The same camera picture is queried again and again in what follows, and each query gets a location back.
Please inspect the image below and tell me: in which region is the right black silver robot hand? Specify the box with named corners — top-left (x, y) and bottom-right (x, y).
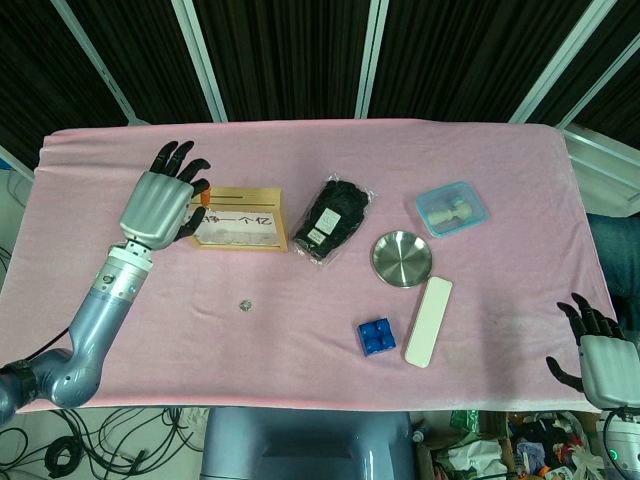
top-left (545, 292), bottom-right (640, 409)

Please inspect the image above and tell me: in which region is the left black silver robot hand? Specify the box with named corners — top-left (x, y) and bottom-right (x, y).
top-left (118, 140), bottom-right (212, 251)

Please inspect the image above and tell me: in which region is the pile of bags and clutter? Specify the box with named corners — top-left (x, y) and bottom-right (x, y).
top-left (414, 409), bottom-right (606, 480)

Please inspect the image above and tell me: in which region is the plastic bag of black parts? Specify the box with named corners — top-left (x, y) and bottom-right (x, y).
top-left (292, 172), bottom-right (379, 268)

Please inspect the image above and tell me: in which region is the white pink pencil case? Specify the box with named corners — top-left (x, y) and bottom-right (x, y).
top-left (403, 276), bottom-right (455, 369)

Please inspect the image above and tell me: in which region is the pink table cloth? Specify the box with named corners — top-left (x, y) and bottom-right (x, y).
top-left (14, 118), bottom-right (619, 414)

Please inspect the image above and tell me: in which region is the black curtain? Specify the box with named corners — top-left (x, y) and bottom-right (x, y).
top-left (0, 0), bottom-right (640, 166)

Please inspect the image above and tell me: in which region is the clear container with blue lid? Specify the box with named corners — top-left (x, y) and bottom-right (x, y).
top-left (415, 180), bottom-right (491, 239)

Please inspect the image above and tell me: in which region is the round stainless steel plate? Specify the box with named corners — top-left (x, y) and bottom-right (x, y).
top-left (370, 229), bottom-right (434, 290)

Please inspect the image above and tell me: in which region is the blue toy building block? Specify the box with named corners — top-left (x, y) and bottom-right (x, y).
top-left (357, 318), bottom-right (397, 357)

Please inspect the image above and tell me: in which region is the blue-grey robot torso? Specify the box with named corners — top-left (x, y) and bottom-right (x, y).
top-left (199, 407), bottom-right (416, 480)

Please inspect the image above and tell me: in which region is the wooden frame coin bank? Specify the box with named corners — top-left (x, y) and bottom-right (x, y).
top-left (188, 186), bottom-right (290, 253)

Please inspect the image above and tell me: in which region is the white aluminium frame post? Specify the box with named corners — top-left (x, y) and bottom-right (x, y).
top-left (48, 0), bottom-right (151, 127)
top-left (508, 0), bottom-right (609, 125)
top-left (357, 0), bottom-right (390, 120)
top-left (554, 29), bottom-right (640, 131)
top-left (169, 0), bottom-right (229, 123)

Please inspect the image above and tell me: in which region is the white aluminium frame rail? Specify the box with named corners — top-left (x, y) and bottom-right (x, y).
top-left (562, 122), bottom-right (640, 216)

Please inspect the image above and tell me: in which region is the black cable bundle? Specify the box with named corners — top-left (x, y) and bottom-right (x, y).
top-left (0, 407), bottom-right (206, 480)

